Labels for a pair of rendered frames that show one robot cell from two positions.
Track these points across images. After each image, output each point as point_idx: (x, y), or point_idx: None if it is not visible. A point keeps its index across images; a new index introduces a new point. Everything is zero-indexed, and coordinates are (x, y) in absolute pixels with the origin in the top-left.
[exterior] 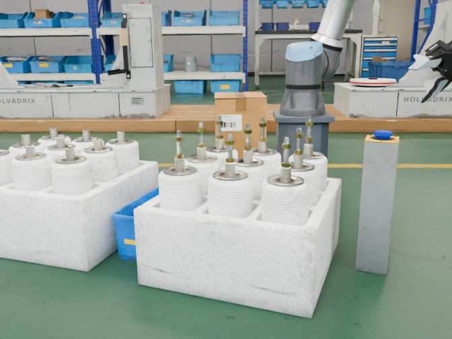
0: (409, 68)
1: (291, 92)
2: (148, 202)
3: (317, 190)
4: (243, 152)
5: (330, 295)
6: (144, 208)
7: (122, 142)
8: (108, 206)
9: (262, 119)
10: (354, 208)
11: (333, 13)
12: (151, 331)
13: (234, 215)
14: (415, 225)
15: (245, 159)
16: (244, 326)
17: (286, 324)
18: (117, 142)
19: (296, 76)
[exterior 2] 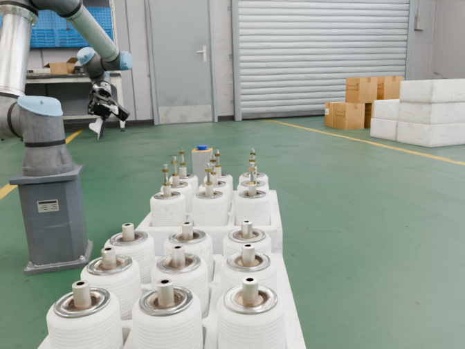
0: (117, 113)
1: (57, 148)
2: (261, 228)
3: None
4: (216, 176)
5: None
6: (277, 226)
7: (145, 233)
8: None
9: (175, 157)
10: (97, 237)
11: (23, 67)
12: (328, 272)
13: None
14: (135, 220)
15: (217, 181)
16: (297, 250)
17: (286, 242)
18: (131, 240)
19: (60, 131)
